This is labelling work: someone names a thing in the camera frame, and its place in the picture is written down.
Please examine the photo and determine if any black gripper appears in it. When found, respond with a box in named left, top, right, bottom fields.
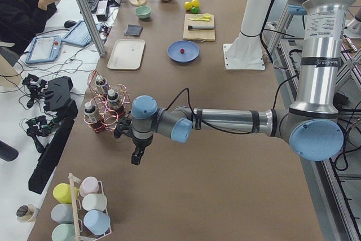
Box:
left=131, top=136, right=153, bottom=165

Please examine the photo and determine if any blue plate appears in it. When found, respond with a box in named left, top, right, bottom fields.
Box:
left=167, top=40, right=200, bottom=63

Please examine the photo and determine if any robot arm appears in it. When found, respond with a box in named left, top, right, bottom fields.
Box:
left=130, top=0, right=356, bottom=165

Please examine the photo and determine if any green bowl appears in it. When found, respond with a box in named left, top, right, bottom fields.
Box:
left=135, top=6, right=152, bottom=19

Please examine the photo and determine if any green lime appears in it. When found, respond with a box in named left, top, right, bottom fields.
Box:
left=190, top=7, right=199, bottom=14

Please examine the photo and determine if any pink cup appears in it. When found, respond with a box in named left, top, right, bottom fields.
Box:
left=79, top=176, right=99, bottom=197

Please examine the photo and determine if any steel muddler black cap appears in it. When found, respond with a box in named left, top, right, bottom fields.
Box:
left=187, top=25, right=215, bottom=31

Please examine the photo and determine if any yellow plastic knife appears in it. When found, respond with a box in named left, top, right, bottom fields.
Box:
left=188, top=16, right=211, bottom=21

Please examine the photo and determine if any tea bottle front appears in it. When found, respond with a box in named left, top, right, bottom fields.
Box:
left=84, top=102, right=103, bottom=132

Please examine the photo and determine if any tea bottle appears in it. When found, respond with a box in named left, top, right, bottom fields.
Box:
left=107, top=89, right=125, bottom=116
left=84, top=102, right=103, bottom=132
left=95, top=75, right=109, bottom=95

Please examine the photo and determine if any wooden cutting board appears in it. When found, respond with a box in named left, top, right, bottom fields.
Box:
left=183, top=14, right=215, bottom=41

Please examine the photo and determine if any white cup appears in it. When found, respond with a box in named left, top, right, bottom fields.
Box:
left=82, top=194, right=108, bottom=212

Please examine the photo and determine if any grey folded cloth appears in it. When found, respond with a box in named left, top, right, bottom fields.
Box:
left=124, top=24, right=143, bottom=37

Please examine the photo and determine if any tea bottle middle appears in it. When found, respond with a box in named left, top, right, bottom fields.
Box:
left=107, top=89, right=125, bottom=116

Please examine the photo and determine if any blue cup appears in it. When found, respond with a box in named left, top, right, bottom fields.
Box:
left=83, top=209, right=111, bottom=235

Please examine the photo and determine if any yellow cup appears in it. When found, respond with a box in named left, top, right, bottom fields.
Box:
left=52, top=183, right=72, bottom=204

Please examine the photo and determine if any tea bottle back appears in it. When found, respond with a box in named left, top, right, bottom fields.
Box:
left=95, top=75, right=109, bottom=95

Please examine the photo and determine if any cream rabbit tray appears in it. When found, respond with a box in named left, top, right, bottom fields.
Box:
left=107, top=39, right=146, bottom=71

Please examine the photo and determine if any grey cup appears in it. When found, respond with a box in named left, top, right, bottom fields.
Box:
left=51, top=203, right=73, bottom=224

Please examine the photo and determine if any white cup rack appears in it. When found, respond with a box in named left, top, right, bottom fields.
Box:
left=68, top=173, right=113, bottom=240

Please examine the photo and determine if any green cup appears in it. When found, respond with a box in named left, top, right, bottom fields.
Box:
left=51, top=224, right=75, bottom=241

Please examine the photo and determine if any blue teach pendant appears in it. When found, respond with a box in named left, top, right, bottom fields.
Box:
left=61, top=20, right=93, bottom=47
left=25, top=35, right=61, bottom=64

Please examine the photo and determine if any computer mouse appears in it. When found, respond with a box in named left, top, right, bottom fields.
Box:
left=64, top=20, right=77, bottom=28

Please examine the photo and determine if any tape roll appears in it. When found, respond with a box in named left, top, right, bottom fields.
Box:
left=16, top=204, right=39, bottom=223

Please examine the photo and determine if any seated person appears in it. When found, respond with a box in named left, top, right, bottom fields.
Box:
left=1, top=0, right=57, bottom=55

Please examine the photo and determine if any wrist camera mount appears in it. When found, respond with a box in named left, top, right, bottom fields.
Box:
left=113, top=113, right=133, bottom=139

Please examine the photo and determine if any copper wire bottle rack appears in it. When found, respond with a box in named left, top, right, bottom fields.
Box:
left=83, top=70, right=130, bottom=133

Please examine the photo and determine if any aluminium frame post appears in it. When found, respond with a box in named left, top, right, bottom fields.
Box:
left=76, top=0, right=106, bottom=57

